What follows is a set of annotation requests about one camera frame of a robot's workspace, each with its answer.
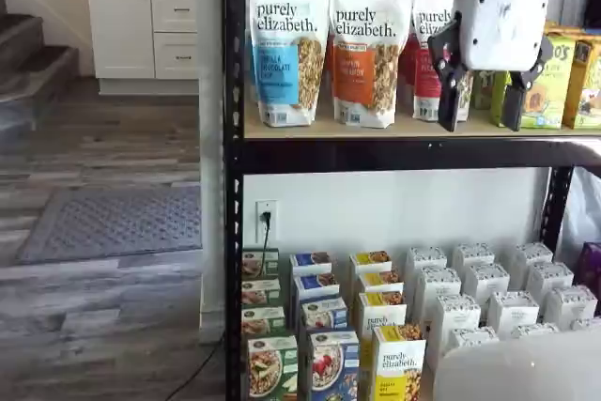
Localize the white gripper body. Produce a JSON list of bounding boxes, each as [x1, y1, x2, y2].
[[453, 0, 551, 71]]

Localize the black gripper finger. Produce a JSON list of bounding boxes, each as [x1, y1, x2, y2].
[[426, 19, 473, 133], [501, 34, 555, 132]]

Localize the blue white Nature's Path box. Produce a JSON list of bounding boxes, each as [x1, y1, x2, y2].
[[307, 328, 361, 401], [299, 296, 349, 341]]

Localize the green Bobo's apple pie box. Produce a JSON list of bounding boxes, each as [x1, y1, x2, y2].
[[490, 33, 577, 130]]

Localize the small green snack box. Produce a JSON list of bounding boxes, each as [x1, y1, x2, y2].
[[471, 69, 511, 111]]

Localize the purple box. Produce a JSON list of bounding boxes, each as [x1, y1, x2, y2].
[[577, 241, 601, 301]]

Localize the yellow purely elizabeth box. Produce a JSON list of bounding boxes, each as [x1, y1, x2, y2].
[[358, 291, 408, 341], [357, 270, 405, 300], [370, 324, 427, 401], [349, 250, 393, 281]]

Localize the blue purely elizabeth box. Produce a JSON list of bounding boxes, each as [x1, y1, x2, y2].
[[293, 272, 341, 309], [289, 252, 333, 280]]

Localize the black metal shelf rack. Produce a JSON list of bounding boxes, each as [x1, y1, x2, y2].
[[220, 0, 601, 401]]

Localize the green apple cinnamon oatmeal box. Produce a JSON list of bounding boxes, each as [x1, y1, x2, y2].
[[241, 248, 281, 281], [241, 278, 282, 309], [247, 334, 300, 401], [241, 306, 286, 339]]

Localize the red label granola bag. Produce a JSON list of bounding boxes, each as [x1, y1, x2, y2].
[[397, 0, 473, 120]]

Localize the orange label granola bag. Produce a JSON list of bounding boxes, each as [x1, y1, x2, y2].
[[328, 0, 415, 129]]

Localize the white plastic bag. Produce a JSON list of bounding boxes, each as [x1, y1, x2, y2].
[[561, 165, 601, 256]]

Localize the blue label granola bag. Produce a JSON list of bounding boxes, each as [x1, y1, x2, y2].
[[248, 0, 335, 129]]

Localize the white drawer cabinet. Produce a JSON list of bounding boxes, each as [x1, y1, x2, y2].
[[84, 0, 201, 96]]

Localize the grey floor mat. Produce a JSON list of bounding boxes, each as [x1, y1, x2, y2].
[[16, 186, 203, 265]]

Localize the carpeted stairs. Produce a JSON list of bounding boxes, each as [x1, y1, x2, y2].
[[0, 0, 81, 102]]

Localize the white wall outlet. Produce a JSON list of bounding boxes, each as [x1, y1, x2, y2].
[[255, 200, 279, 243]]

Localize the black power cord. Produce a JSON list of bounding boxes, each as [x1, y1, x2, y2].
[[163, 210, 274, 401]]

